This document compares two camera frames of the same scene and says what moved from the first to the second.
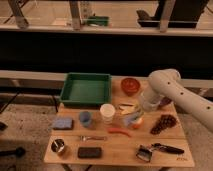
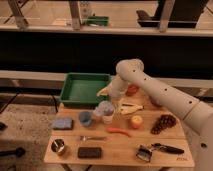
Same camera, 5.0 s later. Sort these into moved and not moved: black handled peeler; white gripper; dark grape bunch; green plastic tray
Moved: white gripper
Not moved: dark grape bunch; green plastic tray; black handled peeler
